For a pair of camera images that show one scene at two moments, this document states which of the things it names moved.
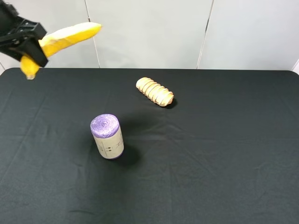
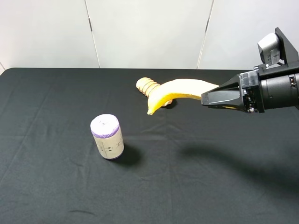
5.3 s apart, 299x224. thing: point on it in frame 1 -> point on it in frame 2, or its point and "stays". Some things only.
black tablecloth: x=226 y=151 stays
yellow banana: x=55 y=41 -> x=190 y=88
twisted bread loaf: x=156 y=92 stays
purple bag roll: x=106 y=129 stays
